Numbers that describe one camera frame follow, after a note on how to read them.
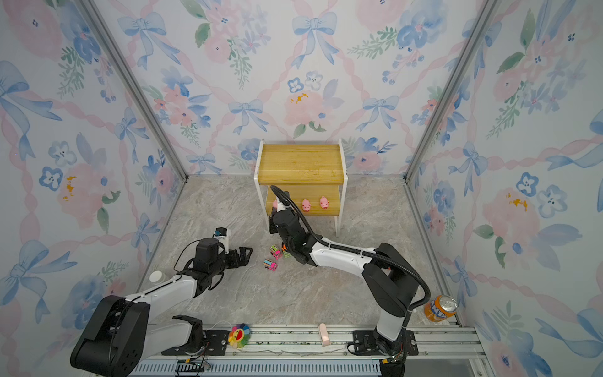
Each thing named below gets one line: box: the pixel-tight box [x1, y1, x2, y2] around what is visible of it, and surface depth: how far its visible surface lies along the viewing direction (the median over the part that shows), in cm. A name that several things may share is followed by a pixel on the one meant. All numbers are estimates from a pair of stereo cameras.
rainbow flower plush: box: [227, 322, 251, 349], surface depth 76 cm
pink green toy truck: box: [269, 244, 283, 260], surface depth 94 cm
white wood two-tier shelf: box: [253, 139, 349, 237], surface depth 81 cm
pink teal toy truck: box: [263, 258, 278, 272], surface depth 90 cm
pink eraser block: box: [318, 322, 331, 348], surface depth 75 cm
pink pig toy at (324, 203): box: [319, 195, 330, 210], surface depth 90 cm
